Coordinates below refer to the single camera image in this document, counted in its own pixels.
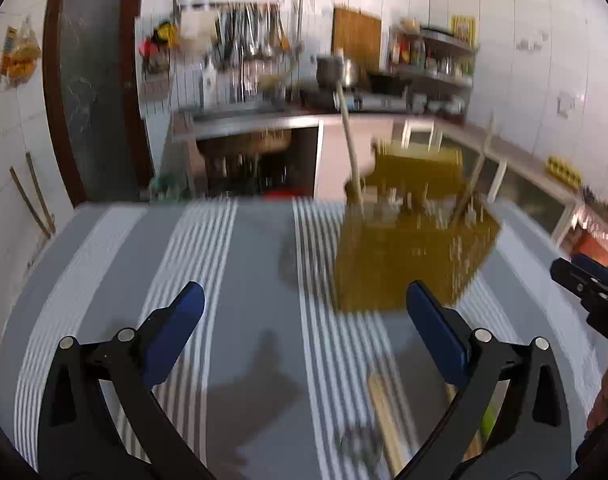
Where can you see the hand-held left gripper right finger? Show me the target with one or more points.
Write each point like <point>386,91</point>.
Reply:
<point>431,320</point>

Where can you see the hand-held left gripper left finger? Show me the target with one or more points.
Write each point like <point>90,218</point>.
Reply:
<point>191,300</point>

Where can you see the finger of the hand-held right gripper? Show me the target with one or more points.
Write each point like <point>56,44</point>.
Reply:
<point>566,275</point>
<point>588,262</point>

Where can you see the yellow plastic utensil holder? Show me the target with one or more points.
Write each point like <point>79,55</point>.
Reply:
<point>398,270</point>

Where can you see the wooden spatula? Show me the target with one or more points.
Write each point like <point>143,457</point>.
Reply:
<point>386,425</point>

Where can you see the grey striped tablecloth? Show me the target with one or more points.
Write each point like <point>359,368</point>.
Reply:
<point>254,260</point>

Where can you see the green trash bag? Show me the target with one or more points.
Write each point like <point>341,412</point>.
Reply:
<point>170,189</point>

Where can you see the wide glass cabinet door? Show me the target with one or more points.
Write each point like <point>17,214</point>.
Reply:
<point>493,175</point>

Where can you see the red bucket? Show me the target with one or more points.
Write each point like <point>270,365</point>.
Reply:
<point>289,197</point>

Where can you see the wooden spoon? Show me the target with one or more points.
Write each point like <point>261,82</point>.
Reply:
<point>350,155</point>

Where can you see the narrow glass cabinet door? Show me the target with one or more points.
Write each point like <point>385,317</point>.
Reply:
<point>419,135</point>

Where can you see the thin bamboo stick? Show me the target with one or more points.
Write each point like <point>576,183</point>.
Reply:
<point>40,190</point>
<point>28,195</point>

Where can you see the pink cabinet door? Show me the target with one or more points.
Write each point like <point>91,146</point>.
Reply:
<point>334,160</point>

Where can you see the steel sink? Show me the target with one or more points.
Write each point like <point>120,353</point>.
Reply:
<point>239,111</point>

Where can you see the white soap bottle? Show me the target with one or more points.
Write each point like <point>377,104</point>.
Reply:
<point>209,82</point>

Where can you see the steel gas stove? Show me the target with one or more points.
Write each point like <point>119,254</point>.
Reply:
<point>356,101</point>

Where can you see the brown frosted glass door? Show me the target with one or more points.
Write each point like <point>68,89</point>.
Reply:
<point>94,90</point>

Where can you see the black wok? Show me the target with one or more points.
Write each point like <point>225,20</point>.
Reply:
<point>386,84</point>

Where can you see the white corner shelf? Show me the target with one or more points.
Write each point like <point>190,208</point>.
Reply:
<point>441,55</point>

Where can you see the yellow framed picture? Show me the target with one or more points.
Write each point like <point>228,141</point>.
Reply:
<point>463,29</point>

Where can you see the steel cooking pot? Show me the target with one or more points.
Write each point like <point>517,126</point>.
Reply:
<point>336,71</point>

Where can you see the white hanging cloth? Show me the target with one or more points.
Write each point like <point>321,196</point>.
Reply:
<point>199,26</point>

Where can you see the row of hanging ladles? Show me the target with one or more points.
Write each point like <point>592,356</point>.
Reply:
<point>251,32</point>

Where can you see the rectangular wooden cutting board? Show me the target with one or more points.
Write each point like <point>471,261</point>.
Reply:
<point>356,37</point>

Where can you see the plastic bag of oranges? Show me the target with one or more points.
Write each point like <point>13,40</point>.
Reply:
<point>20,55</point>

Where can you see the white vertical pipe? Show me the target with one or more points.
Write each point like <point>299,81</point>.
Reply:
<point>301,0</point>

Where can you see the white wall socket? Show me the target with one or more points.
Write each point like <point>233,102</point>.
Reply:
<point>565,105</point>

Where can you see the wall hooks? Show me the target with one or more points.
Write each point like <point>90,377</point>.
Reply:
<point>528,44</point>

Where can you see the white wall utensil rack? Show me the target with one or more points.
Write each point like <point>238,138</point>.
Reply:
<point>224,2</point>

